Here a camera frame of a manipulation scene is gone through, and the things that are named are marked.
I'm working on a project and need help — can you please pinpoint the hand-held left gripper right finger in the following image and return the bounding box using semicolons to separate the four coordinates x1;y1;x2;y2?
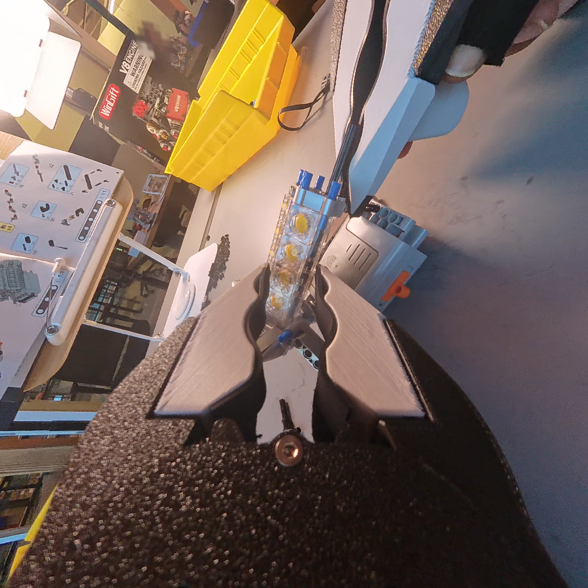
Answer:
315;265;432;434

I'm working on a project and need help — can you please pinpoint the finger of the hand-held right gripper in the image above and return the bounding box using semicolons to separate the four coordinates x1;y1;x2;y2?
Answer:
331;0;375;175
349;0;439;217

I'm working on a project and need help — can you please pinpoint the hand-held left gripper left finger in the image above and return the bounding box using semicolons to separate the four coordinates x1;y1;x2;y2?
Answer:
150;265;269;423

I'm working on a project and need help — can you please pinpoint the grey battery box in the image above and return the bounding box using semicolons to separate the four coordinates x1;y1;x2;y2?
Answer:
320;204;430;313

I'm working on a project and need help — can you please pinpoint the toy engine model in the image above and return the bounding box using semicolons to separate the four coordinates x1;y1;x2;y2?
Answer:
256;168;345;368

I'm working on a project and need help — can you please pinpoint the person's right hand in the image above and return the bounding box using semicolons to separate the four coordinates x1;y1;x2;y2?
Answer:
446;0;588;83

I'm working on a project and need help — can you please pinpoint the pile of small black parts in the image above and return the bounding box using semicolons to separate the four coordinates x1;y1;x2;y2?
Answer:
208;235;232;287

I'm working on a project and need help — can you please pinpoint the dark printed cardboard box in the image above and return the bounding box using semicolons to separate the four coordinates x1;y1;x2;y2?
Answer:
92;32;203;168

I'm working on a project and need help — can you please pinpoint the instruction booklet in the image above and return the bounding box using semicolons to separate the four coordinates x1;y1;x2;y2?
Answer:
0;138;125;396

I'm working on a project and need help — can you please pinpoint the bright light panel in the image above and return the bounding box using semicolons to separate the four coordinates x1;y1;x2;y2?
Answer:
0;0;83;131

